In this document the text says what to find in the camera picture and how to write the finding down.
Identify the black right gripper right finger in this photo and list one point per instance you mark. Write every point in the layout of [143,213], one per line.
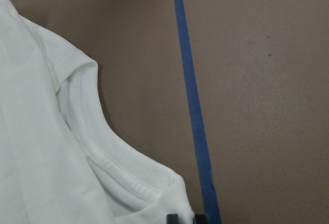
[200,219]

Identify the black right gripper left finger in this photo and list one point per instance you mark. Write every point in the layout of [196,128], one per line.
[172,219]

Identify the white long-sleeve printed shirt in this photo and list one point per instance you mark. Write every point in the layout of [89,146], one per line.
[60,161]

